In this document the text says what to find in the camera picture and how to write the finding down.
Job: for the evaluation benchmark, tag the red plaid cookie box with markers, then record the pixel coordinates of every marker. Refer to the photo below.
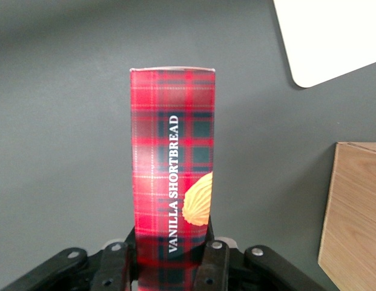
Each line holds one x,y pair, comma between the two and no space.
172,166

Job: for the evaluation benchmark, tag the wooden drawer cabinet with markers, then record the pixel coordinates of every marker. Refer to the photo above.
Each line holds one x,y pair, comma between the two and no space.
354,218

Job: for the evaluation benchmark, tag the beige rectangular tray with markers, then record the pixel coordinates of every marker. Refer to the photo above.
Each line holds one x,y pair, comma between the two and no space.
330,36

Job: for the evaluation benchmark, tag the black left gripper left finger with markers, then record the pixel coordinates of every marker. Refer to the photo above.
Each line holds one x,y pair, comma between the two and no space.
112,266

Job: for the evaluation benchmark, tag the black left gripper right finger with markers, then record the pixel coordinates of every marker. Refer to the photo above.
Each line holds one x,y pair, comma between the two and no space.
218,263

